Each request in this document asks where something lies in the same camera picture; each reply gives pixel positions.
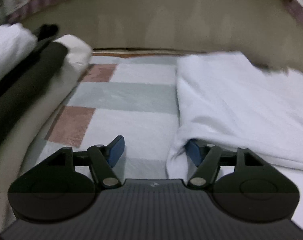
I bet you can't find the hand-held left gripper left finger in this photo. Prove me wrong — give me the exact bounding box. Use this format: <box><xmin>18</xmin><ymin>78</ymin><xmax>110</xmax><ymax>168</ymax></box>
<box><xmin>29</xmin><ymin>135</ymin><xmax>125</xmax><ymax>188</ymax></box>

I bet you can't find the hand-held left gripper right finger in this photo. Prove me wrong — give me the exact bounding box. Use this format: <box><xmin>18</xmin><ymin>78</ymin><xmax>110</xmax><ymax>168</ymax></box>
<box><xmin>186</xmin><ymin>140</ymin><xmax>279</xmax><ymax>188</ymax></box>

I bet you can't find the white long-sleeved shirt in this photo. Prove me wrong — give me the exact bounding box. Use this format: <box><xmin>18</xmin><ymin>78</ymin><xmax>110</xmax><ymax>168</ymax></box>
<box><xmin>165</xmin><ymin>51</ymin><xmax>303</xmax><ymax>178</ymax></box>

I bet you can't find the stack of folded clothes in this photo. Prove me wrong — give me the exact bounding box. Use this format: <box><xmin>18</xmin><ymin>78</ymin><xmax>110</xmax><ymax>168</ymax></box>
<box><xmin>0</xmin><ymin>34</ymin><xmax>93</xmax><ymax>233</ymax></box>

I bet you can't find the checked rug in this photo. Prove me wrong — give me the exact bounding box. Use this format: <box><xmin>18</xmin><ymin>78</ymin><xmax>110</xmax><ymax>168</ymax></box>
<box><xmin>19</xmin><ymin>52</ymin><xmax>303</xmax><ymax>230</ymax></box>

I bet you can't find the folded dark garment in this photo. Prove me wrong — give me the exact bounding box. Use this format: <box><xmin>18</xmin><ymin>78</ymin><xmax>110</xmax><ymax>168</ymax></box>
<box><xmin>0</xmin><ymin>24</ymin><xmax>68</xmax><ymax>153</ymax></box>

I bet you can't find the folded white garment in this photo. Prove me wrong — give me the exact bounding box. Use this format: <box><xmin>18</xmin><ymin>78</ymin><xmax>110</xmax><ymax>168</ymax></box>
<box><xmin>0</xmin><ymin>24</ymin><xmax>38</xmax><ymax>88</ymax></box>

